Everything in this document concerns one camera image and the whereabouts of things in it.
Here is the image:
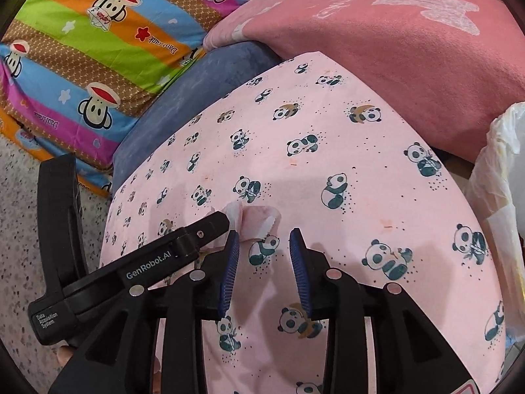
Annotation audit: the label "pink panda print sheet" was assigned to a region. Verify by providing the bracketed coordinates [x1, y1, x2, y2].
[99, 50, 508, 394]

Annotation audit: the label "blue cushion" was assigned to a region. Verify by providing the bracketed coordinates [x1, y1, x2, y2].
[112, 40, 284, 203]

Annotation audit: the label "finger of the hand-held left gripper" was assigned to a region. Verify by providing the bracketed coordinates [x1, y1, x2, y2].
[176, 210, 232, 252]

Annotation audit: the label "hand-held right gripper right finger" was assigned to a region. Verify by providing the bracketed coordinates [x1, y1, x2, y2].
[289, 227, 480, 394]

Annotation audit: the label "pink blanket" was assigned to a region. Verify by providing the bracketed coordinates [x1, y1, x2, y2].
[202, 0, 525, 165]

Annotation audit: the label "striped monkey print quilt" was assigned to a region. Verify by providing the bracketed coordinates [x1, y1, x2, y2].
[0, 0, 264, 198]

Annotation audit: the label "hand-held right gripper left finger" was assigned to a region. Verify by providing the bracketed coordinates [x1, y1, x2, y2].
[61, 229, 241, 394]

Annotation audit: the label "pink tissue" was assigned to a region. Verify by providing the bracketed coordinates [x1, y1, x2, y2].
[223, 202, 282, 241]

